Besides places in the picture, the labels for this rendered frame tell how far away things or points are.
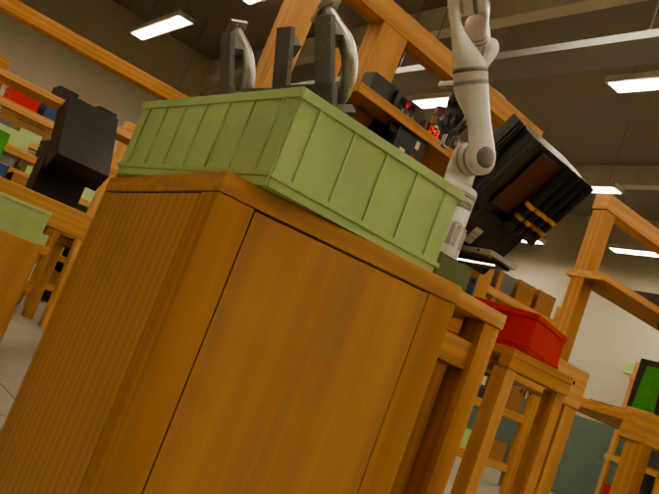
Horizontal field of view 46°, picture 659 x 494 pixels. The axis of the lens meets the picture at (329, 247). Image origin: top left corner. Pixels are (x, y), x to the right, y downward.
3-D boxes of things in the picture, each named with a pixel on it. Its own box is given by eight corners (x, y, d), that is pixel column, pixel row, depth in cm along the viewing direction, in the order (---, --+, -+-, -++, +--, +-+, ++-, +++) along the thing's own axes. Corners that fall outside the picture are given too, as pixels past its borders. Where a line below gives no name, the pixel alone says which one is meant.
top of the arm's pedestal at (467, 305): (502, 330, 203) (507, 316, 204) (430, 290, 183) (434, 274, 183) (413, 307, 227) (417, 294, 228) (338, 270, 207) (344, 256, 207)
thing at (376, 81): (396, 107, 297) (402, 90, 298) (370, 88, 287) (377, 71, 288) (382, 108, 302) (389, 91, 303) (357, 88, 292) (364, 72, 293)
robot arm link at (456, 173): (454, 136, 214) (432, 194, 211) (476, 133, 205) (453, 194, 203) (480, 151, 217) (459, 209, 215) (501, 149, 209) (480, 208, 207)
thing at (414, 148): (416, 179, 303) (429, 144, 305) (387, 161, 292) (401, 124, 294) (393, 177, 312) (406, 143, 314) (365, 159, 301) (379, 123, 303)
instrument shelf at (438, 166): (498, 193, 334) (501, 185, 334) (357, 91, 277) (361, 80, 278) (454, 189, 353) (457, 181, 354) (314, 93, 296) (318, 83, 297)
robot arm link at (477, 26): (494, 17, 226) (465, 21, 228) (487, -31, 201) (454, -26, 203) (496, 46, 224) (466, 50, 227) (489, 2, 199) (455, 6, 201)
